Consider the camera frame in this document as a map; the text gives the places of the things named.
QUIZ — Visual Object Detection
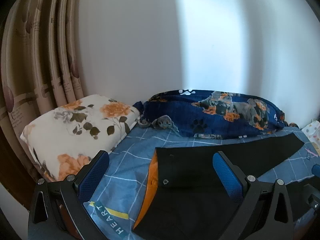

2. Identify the navy dog print blanket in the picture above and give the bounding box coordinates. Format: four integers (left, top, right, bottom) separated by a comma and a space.
134, 90, 296, 139

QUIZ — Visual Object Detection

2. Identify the black pants orange lining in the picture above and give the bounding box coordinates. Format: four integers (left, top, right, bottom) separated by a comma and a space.
132, 133, 303, 239

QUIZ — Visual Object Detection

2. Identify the white pink patterned cloth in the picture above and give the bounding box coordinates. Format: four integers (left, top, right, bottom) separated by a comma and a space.
302, 120, 320, 154

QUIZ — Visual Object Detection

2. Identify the white floral pillow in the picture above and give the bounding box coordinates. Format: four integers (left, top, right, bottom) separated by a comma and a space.
20, 94, 140, 181

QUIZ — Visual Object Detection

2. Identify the beige patterned curtain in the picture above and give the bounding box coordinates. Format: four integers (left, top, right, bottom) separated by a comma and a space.
1, 0, 84, 181

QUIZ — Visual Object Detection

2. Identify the blue grid bed sheet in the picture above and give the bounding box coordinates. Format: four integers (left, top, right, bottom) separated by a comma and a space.
84, 127, 319, 239

